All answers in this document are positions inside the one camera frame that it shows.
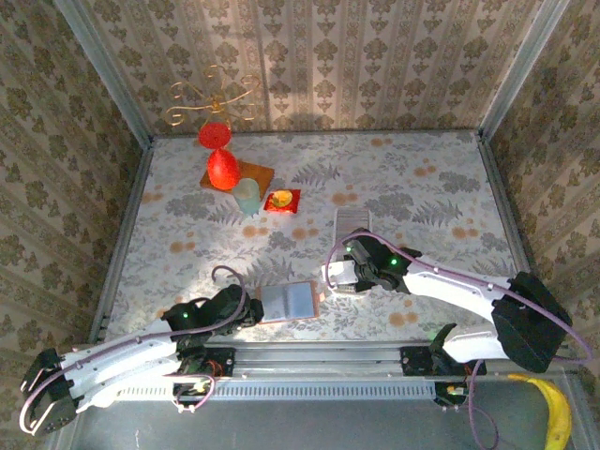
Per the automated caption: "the long purple base cable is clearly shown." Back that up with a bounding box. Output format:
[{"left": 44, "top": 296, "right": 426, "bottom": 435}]
[{"left": 467, "top": 360, "right": 501, "bottom": 450}]

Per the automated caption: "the gold wire ornament stand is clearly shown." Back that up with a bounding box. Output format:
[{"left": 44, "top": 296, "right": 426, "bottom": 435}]
[{"left": 166, "top": 65, "right": 262, "bottom": 130}]

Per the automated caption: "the blue-grey card holder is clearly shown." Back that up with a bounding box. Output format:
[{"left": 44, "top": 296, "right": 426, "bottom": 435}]
[{"left": 255, "top": 279, "right": 329, "bottom": 325}]

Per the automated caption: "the translucent plastic cup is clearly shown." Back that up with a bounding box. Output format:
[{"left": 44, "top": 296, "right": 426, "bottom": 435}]
[{"left": 232, "top": 177, "right": 262, "bottom": 218}]

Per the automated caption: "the red round disc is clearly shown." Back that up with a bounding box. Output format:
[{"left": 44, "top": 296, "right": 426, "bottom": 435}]
[{"left": 196, "top": 122, "right": 233, "bottom": 150}]

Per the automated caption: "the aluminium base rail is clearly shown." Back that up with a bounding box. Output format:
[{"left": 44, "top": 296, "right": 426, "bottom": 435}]
[{"left": 203, "top": 340, "right": 573, "bottom": 379}]

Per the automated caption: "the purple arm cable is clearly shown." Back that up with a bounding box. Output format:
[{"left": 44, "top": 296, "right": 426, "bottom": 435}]
[
  {"left": 324, "top": 228, "right": 595, "bottom": 365},
  {"left": 18, "top": 265, "right": 248, "bottom": 436}
]

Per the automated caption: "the red egg-shaped vase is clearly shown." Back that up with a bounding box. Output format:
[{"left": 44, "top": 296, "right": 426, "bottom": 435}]
[{"left": 207, "top": 147, "right": 242, "bottom": 191}]

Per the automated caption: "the metal table side rail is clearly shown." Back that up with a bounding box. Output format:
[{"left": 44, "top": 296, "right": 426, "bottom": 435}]
[
  {"left": 475, "top": 132, "right": 553, "bottom": 342},
  {"left": 88, "top": 139, "right": 155, "bottom": 342}
]

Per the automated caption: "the grey striped folded cloth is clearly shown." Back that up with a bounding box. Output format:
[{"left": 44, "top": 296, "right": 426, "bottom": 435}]
[{"left": 333, "top": 207, "right": 374, "bottom": 245}]

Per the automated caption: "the small circuit board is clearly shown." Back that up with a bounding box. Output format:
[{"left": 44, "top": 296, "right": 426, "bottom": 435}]
[{"left": 434, "top": 382, "right": 473, "bottom": 408}]

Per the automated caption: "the slotted grey cable duct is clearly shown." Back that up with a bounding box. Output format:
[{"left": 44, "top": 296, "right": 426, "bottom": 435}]
[{"left": 114, "top": 378, "right": 438, "bottom": 403}]

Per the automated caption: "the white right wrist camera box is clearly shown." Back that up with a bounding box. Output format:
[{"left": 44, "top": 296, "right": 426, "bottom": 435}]
[{"left": 322, "top": 260, "right": 358, "bottom": 295}]

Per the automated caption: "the short purple base cable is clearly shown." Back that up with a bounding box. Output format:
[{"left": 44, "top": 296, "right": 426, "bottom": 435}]
[{"left": 171, "top": 371, "right": 217, "bottom": 414}]

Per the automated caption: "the floral patterned tablecloth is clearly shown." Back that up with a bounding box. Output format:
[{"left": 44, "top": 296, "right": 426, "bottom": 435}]
[{"left": 103, "top": 130, "right": 540, "bottom": 344}]

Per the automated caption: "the yellow banana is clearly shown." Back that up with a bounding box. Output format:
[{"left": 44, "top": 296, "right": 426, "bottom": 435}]
[{"left": 507, "top": 372, "right": 574, "bottom": 450}]

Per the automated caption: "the brown wooden board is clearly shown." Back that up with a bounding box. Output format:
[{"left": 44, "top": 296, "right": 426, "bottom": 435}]
[{"left": 200, "top": 158, "right": 276, "bottom": 194}]

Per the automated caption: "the slanted metal frame post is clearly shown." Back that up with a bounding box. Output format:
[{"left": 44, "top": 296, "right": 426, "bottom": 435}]
[
  {"left": 476, "top": 0, "right": 572, "bottom": 142},
  {"left": 53, "top": 0, "right": 155, "bottom": 147}
]

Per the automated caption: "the red square dish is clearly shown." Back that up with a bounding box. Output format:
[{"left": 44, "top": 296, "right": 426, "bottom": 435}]
[{"left": 262, "top": 187, "right": 302, "bottom": 215}]

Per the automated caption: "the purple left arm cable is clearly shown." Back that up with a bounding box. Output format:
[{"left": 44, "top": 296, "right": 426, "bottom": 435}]
[{"left": 18, "top": 265, "right": 248, "bottom": 436}]

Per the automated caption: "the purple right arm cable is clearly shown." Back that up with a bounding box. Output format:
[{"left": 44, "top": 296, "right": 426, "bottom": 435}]
[{"left": 324, "top": 228, "right": 595, "bottom": 365}]

